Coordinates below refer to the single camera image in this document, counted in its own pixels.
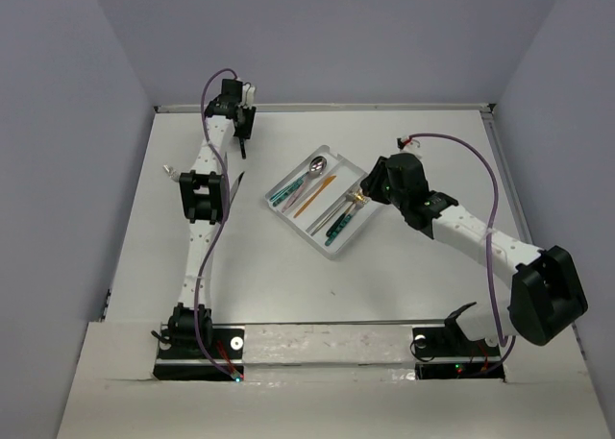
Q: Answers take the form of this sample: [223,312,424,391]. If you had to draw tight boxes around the black handled silver fork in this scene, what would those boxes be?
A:
[238,136,247,159]

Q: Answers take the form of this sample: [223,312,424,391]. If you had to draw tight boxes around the gold fork black handle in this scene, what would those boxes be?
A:
[326,189,368,238]

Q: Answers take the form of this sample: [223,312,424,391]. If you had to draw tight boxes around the all silver fork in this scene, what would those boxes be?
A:
[309,192,356,236]

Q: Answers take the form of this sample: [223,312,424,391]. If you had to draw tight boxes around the orange plastic knife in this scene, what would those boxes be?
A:
[293,175,337,219]

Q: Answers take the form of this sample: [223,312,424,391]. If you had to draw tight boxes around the teal handled knife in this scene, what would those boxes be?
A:
[224,171,245,221]

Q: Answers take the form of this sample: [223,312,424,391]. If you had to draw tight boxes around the teal handled silver spoon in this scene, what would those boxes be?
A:
[271,156,327,207]

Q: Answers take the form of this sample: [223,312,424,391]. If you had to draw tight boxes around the blue metal spoon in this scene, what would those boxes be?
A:
[269,183,294,202]

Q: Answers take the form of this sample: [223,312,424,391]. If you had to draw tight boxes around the teal handled silver fork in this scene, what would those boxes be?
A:
[325,209,358,247]

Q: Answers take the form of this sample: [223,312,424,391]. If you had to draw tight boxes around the pink handled silver spoon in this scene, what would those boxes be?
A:
[281,170,320,212]

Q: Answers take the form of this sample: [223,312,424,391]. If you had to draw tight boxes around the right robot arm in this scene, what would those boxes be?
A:
[360,153,588,354]

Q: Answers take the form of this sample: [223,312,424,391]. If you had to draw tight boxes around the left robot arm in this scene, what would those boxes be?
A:
[162,76,256,357]

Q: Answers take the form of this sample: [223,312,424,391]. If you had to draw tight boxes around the white divided cutlery tray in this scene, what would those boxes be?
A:
[262,145,383,260]

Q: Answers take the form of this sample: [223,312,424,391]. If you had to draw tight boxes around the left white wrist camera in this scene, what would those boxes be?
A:
[241,83,257,109]

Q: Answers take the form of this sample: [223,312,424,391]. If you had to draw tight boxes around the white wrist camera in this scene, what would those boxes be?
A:
[397,136,421,156]
[241,83,257,109]

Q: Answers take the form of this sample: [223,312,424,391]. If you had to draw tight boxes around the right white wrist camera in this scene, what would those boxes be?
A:
[397,136,421,156]

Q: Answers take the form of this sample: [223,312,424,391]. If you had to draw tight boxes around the pink handled silver fork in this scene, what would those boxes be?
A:
[163,165,180,183]

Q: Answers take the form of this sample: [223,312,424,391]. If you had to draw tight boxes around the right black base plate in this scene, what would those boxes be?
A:
[409,327,505,380]

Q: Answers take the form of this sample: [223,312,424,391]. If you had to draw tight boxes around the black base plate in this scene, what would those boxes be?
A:
[409,327,505,380]
[152,326,245,382]

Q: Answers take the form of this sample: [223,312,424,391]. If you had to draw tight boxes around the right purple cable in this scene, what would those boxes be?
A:
[412,132,518,378]

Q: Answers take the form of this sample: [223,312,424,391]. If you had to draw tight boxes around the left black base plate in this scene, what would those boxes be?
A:
[152,326,245,382]

